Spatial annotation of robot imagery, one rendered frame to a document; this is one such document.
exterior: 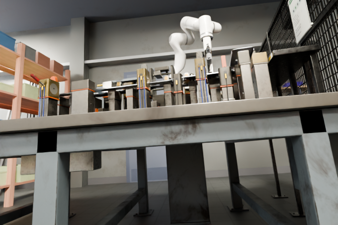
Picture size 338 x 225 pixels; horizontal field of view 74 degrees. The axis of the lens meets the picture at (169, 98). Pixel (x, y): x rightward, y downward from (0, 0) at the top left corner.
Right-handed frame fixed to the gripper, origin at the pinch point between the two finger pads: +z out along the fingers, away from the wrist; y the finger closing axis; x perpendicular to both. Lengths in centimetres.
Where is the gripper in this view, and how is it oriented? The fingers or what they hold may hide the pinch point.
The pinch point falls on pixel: (209, 60)
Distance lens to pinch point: 152.7
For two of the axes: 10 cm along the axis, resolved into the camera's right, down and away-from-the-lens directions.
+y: -2.1, -2.0, -9.6
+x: 9.8, -1.1, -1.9
